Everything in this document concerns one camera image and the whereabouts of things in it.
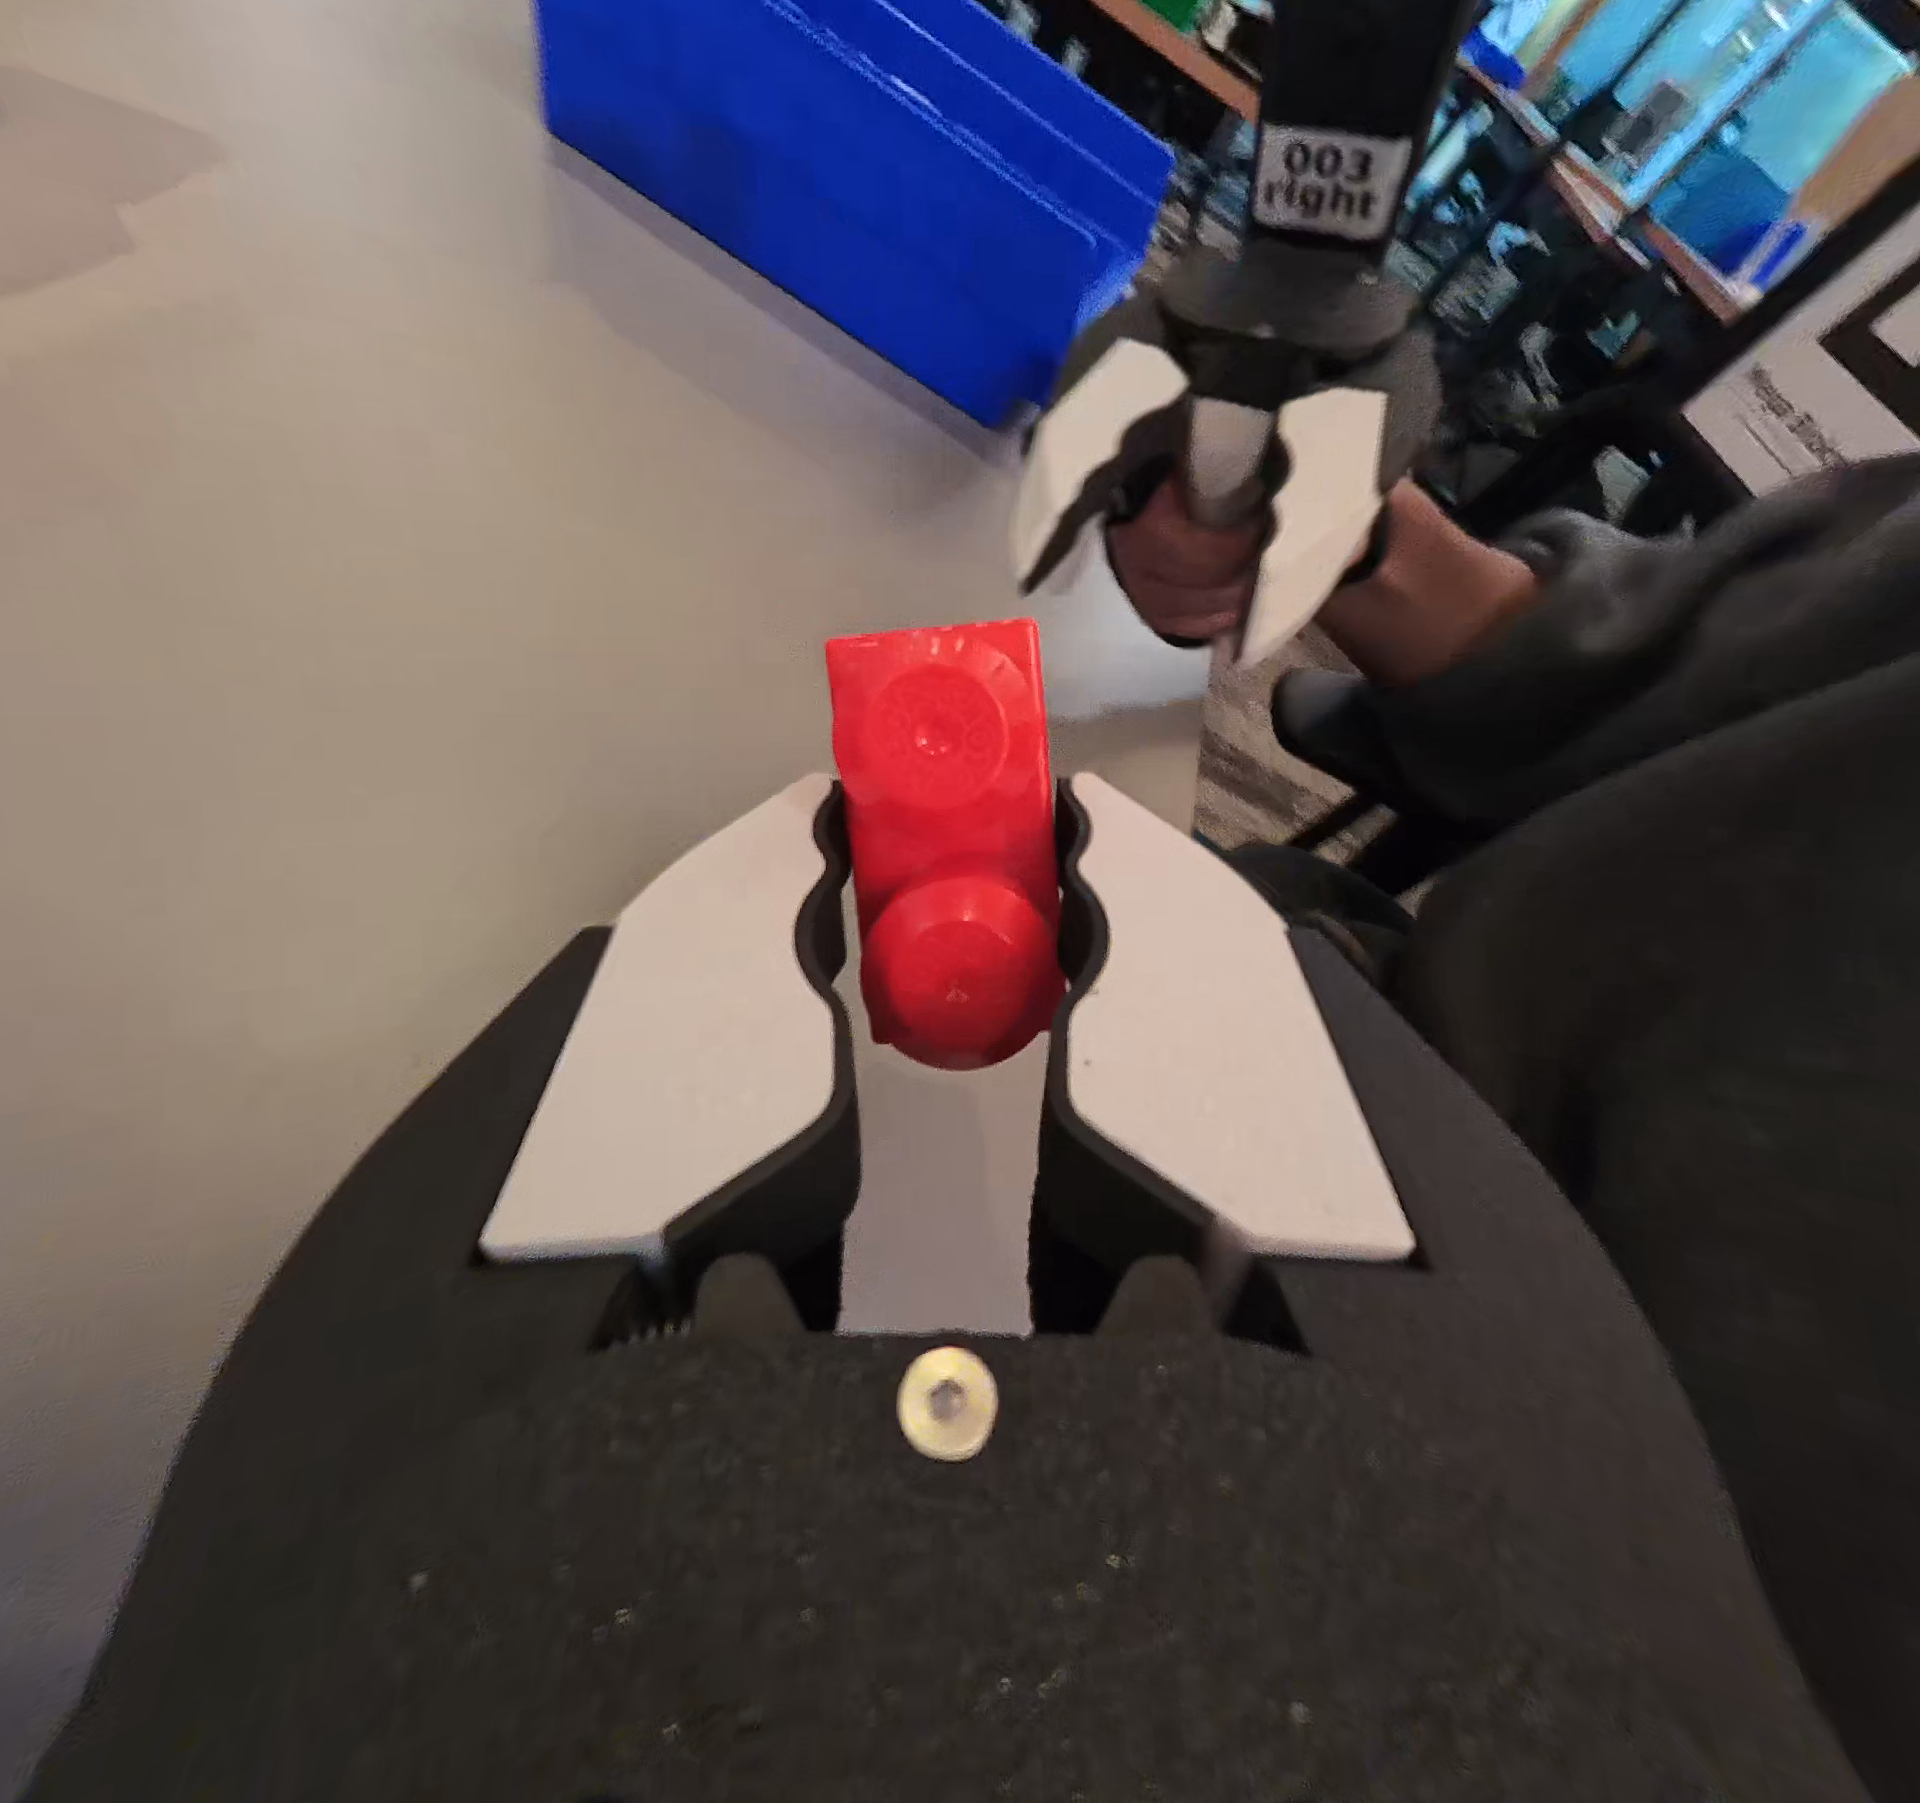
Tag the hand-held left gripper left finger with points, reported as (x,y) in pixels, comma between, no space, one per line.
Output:
(658,1054)

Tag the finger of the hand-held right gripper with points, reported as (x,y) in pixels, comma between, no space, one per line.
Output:
(1329,499)
(1086,439)

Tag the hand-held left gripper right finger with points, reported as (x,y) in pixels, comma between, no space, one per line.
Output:
(1231,1054)

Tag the red double toy block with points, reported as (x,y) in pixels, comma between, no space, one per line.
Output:
(945,812)

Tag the blue plastic bin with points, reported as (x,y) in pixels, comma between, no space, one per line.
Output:
(839,152)

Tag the person's right forearm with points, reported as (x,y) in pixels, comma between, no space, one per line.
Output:
(1426,588)

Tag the brown wooden desk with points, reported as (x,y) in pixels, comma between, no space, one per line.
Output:
(1138,25)

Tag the grey desk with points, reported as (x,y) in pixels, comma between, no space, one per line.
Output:
(299,634)

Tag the person's right hand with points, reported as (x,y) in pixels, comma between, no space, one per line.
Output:
(1185,581)

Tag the person's dark sweatshirt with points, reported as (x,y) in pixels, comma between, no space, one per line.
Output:
(1650,1083)

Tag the black white marker board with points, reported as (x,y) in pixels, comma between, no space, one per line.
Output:
(1800,408)

